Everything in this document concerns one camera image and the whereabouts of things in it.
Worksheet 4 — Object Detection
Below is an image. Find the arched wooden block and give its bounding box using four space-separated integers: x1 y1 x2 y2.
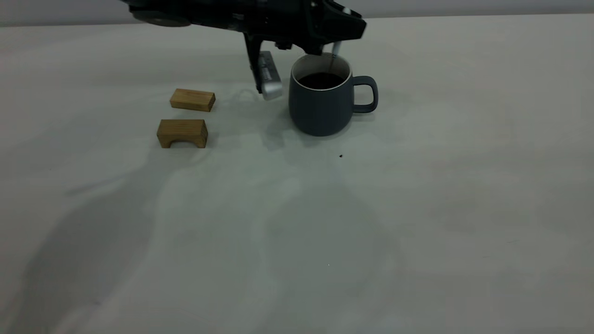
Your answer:
157 119 208 149

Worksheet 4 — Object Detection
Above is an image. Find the grey spoon with white handle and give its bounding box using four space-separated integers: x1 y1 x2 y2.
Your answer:
330 6 351 75

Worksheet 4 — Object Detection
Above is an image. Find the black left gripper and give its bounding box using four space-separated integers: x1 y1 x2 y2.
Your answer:
241 0 367 55

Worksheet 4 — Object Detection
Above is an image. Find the dark grey ceramic mug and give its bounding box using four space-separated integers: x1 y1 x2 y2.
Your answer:
289 52 379 137

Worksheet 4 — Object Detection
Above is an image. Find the flat rectangular wooden block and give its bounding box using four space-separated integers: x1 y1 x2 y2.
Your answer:
170 89 216 112

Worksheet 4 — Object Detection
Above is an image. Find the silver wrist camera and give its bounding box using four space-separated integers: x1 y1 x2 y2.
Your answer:
244 32 284 101

